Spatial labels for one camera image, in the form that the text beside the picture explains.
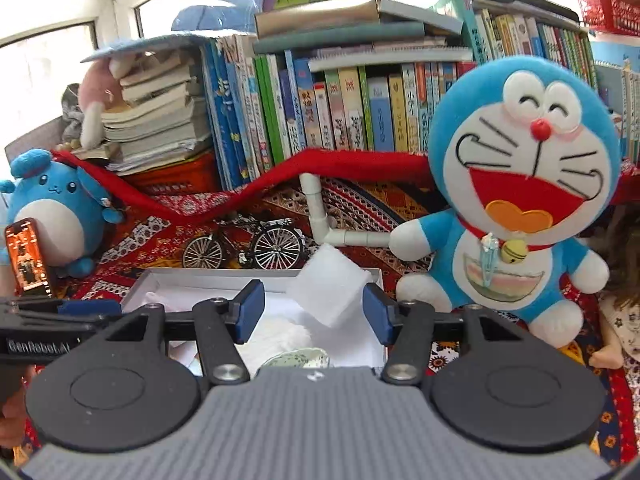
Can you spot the miniature bicycle model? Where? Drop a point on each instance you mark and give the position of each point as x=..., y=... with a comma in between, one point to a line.
x=277, y=250

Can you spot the orange plastic crate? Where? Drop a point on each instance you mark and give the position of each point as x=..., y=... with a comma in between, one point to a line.
x=185, y=175

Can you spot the grey green book pile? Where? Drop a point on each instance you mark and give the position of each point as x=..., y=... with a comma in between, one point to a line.
x=350, y=35

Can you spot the blue cat plush toy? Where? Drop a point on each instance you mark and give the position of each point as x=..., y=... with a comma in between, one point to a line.
x=500, y=110

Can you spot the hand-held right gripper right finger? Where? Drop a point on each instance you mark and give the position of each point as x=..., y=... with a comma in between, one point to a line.
x=375, y=315

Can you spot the white soft cube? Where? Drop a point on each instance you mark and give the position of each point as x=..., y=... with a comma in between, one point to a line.
x=330, y=285

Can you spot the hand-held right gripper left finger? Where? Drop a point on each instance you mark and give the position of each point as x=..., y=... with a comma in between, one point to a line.
x=252, y=310

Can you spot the black smartphone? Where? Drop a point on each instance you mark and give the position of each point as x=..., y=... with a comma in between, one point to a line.
x=27, y=260

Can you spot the pink white plush toy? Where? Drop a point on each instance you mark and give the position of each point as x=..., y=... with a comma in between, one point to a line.
x=95, y=90

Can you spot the white plastic pipe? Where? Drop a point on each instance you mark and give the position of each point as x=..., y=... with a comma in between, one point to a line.
x=315, y=200

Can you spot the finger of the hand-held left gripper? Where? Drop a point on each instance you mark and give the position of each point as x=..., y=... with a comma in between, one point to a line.
x=90, y=308

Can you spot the person's left hand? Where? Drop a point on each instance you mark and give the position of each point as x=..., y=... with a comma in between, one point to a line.
x=11, y=425

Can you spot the stack of worn books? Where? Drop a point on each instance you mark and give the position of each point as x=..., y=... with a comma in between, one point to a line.
x=150, y=120

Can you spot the red plastic basket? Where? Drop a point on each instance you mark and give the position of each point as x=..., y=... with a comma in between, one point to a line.
x=610, y=5

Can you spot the row of upright books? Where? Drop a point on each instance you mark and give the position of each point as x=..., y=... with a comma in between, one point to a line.
x=310, y=110

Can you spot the brown-haired doll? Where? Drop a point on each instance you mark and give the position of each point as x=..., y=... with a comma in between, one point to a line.
x=620, y=320

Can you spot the grey plush toy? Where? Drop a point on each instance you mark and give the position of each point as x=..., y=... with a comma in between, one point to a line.
x=72, y=115

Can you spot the white shallow cardboard box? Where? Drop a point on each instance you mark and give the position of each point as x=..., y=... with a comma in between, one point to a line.
x=345, y=347

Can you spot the blue round plush toy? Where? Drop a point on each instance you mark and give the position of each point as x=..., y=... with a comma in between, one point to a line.
x=55, y=185

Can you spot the white fluffy plush toy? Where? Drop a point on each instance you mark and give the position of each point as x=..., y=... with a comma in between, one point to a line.
x=280, y=337

